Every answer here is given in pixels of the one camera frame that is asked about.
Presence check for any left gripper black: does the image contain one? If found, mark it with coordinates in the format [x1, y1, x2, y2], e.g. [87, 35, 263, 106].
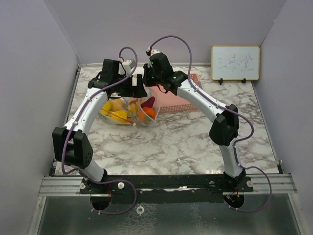
[113, 73, 147, 98]

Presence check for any dark red fruit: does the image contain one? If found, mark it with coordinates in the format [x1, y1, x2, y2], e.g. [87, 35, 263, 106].
[141, 96, 156, 109]

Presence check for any yellow orange peach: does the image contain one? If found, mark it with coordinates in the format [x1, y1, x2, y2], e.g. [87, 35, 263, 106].
[111, 99, 125, 112]

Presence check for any yellow orange fruit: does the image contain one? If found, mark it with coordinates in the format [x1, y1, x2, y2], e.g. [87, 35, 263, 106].
[100, 100, 112, 116]

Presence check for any clear bag red zipper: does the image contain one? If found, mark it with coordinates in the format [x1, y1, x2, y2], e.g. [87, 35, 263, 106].
[99, 98, 136, 126]

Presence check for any clear bag white zipper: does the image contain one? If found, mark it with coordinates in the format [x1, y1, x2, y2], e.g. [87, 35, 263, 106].
[127, 87, 160, 126]

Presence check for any yellow bell pepper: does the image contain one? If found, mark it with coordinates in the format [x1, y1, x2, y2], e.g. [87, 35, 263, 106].
[110, 110, 128, 122]

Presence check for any orange persimmon green leaf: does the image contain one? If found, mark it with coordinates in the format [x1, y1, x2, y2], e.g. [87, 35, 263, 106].
[137, 108, 156, 122]

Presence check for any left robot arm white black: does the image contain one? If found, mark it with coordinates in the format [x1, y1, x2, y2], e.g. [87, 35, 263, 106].
[52, 58, 147, 193]

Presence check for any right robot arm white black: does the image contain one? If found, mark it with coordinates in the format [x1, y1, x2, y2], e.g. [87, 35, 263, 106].
[143, 50, 243, 191]

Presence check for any pink plastic basket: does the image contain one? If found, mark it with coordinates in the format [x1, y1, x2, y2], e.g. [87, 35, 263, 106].
[150, 86, 197, 113]

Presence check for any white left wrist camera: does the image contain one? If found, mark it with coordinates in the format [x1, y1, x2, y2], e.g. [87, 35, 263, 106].
[119, 58, 135, 75]

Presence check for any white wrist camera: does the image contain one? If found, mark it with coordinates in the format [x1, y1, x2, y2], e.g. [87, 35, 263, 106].
[146, 47, 160, 57]
[119, 58, 135, 75]

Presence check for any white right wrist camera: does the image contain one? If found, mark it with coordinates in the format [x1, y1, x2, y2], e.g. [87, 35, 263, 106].
[146, 47, 160, 57]

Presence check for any small whiteboard wooden frame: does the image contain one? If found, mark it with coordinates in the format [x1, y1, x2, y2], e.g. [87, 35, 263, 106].
[211, 45, 260, 81]

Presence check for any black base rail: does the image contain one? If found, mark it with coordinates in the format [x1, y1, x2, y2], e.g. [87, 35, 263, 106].
[80, 174, 253, 205]

